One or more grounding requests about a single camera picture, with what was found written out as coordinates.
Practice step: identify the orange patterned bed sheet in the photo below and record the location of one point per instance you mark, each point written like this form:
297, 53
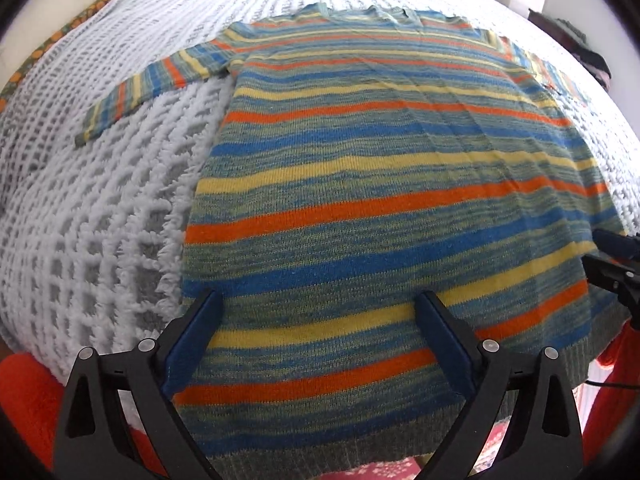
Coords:
9, 87

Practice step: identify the white grey knitted bedspread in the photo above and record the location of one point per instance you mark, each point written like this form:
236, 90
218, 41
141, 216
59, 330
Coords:
91, 238

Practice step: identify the cream padded headboard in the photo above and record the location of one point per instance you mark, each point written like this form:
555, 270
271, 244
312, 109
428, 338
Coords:
65, 5

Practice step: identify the striped knit sweater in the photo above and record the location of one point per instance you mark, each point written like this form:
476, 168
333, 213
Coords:
366, 156

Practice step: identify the red patterned rug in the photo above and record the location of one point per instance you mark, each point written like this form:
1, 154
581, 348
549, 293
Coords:
409, 467

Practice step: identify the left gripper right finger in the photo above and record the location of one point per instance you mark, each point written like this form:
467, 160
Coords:
543, 439

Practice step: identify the dark clothes pile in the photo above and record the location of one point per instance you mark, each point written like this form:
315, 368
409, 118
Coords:
575, 42

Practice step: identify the red orange trousers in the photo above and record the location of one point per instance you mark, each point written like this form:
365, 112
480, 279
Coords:
50, 433

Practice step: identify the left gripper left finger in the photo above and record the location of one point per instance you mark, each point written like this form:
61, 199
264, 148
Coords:
154, 370

